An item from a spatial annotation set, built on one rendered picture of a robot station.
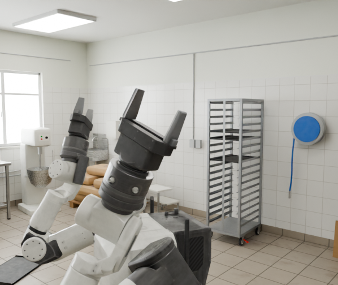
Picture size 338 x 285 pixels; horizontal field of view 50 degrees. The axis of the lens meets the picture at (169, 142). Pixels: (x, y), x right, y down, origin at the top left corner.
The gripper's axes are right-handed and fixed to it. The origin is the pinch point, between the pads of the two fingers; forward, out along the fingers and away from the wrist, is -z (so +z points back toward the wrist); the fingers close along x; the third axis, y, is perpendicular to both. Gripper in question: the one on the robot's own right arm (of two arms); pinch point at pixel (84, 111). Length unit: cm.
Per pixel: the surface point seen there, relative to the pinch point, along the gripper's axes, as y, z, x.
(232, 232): -82, 9, -356
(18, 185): 286, -19, -493
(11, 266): 150, 89, -277
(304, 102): -149, -162, -316
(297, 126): -143, -129, -318
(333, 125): -182, -133, -308
